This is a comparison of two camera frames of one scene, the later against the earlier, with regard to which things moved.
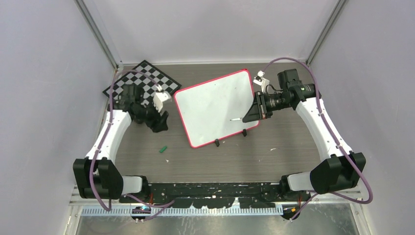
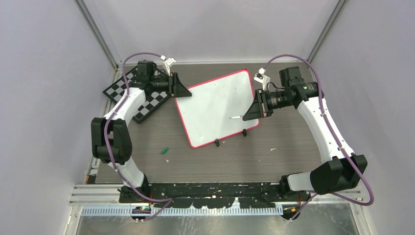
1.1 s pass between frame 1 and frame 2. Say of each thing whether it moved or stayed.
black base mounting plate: stayed
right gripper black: stayed
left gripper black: moved
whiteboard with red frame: stayed
